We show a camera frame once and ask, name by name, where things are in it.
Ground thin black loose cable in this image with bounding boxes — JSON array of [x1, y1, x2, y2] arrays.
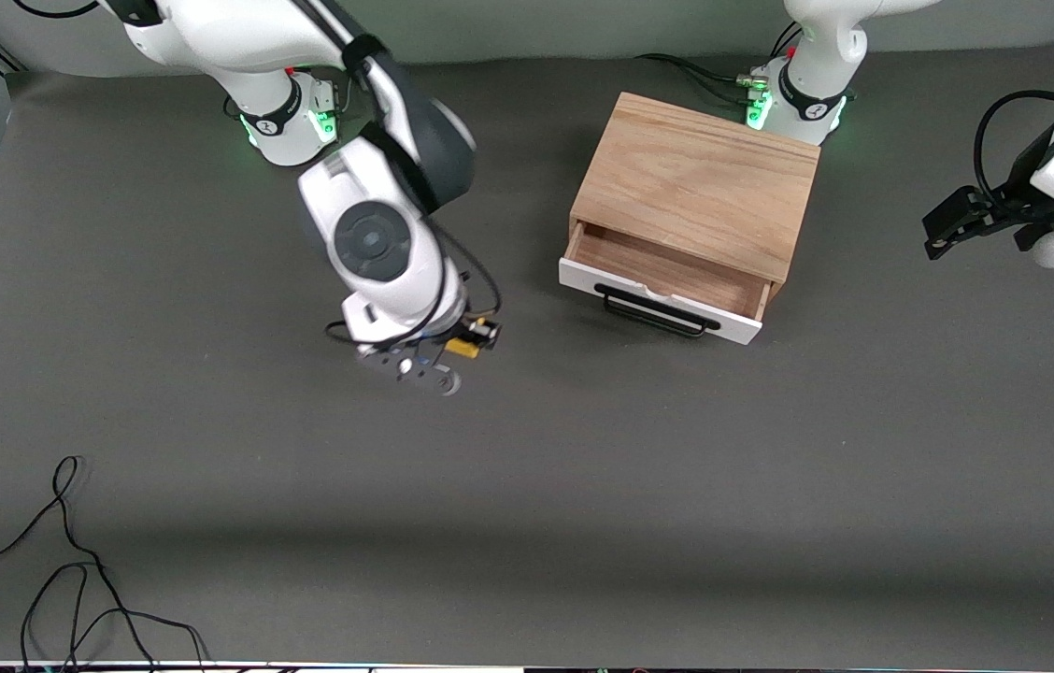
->
[[0, 455, 210, 673]]

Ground black right arm base cables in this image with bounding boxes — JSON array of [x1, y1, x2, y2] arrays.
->
[[267, 56, 355, 118]]

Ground white-front drawer with black handle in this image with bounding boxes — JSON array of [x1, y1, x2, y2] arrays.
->
[[558, 220, 773, 347]]

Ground wooden drawer cabinet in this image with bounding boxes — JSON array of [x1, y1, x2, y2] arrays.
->
[[567, 91, 822, 286]]

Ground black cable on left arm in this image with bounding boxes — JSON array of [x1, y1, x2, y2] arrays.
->
[[974, 89, 1054, 202]]

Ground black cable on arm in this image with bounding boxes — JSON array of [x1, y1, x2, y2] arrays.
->
[[974, 89, 1054, 202], [326, 215, 503, 351]]

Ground dark grey table mat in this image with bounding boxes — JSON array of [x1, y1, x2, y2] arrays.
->
[[0, 33, 1054, 666]]

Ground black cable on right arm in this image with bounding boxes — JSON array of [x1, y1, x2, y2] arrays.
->
[[326, 215, 503, 351]]

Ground black left arm base cables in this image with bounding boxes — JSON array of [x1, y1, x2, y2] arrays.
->
[[636, 53, 766, 106]]

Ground black arm base cables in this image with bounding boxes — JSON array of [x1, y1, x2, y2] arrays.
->
[[267, 56, 355, 118], [636, 53, 766, 106]]

